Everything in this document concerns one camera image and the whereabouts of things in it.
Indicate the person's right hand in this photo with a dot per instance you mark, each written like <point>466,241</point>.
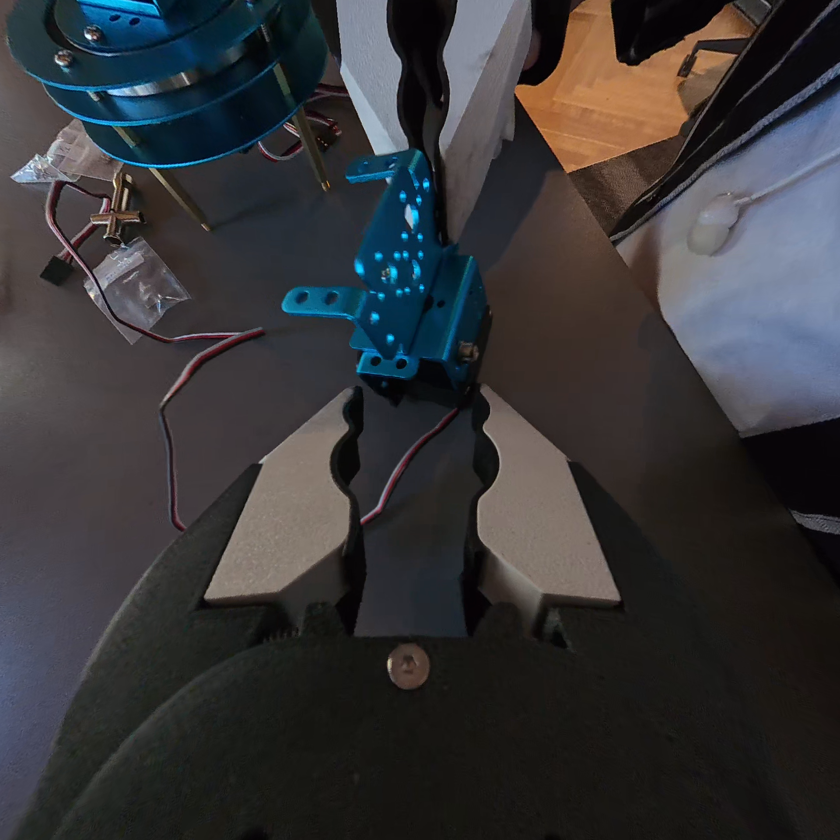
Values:
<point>533,56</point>

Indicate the clear plastic screw bag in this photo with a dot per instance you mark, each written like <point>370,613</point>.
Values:
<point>52,161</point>
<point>131,282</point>

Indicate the dark grey desk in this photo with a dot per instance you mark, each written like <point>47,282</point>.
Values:
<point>98,426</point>

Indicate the person's black striped jacket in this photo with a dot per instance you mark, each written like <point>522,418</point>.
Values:
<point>800,472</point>

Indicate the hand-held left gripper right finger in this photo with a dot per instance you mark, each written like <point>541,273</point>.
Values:
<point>544,531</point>

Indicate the blue servo bracket assembly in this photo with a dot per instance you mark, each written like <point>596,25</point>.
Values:
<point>400,282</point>

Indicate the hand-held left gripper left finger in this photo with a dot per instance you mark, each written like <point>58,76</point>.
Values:
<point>282,531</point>

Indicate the brass cross wrench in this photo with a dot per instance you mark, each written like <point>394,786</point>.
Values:
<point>117,213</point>

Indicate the person's white shirt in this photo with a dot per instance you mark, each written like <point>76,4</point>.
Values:
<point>774,315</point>

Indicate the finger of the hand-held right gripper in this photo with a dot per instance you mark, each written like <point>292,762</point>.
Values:
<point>367,79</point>
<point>479,98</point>

